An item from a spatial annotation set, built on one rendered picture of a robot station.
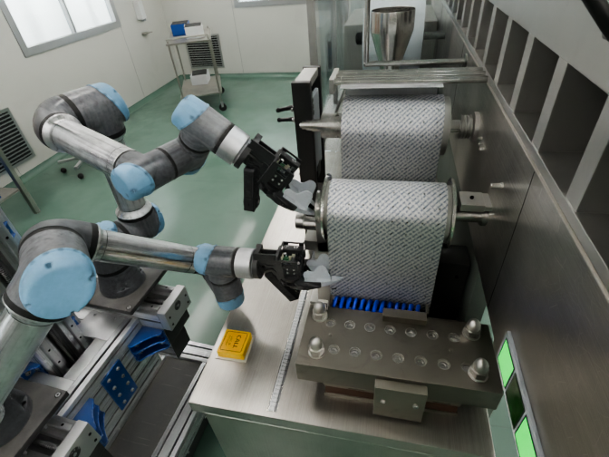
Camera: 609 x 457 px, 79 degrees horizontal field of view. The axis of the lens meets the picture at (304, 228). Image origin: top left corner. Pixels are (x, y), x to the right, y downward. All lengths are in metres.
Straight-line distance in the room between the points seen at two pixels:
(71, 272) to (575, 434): 0.76
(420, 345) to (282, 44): 6.00
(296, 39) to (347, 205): 5.78
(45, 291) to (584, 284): 0.78
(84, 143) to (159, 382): 1.24
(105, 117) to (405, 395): 1.00
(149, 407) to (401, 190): 1.46
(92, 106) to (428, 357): 1.01
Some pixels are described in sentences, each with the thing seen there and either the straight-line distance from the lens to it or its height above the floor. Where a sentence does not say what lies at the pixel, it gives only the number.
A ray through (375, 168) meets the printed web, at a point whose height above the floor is 1.25.
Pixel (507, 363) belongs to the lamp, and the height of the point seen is 1.19.
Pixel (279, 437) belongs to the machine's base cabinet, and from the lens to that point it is 1.00.
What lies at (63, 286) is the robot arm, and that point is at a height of 1.27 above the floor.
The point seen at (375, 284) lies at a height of 1.08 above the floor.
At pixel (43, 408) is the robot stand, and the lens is 1.26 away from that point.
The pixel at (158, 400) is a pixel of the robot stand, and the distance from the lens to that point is 1.87.
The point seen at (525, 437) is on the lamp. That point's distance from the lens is 0.62.
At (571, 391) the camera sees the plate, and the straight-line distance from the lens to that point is 0.51.
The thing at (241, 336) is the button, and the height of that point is 0.92.
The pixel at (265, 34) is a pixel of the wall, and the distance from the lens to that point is 6.58.
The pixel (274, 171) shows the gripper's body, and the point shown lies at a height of 1.35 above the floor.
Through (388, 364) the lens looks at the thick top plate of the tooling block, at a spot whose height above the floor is 1.03.
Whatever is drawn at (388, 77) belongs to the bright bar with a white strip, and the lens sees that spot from 0.95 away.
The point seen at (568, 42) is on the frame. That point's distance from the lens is 0.61.
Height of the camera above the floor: 1.72
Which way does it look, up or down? 38 degrees down
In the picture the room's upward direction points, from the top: 6 degrees counter-clockwise
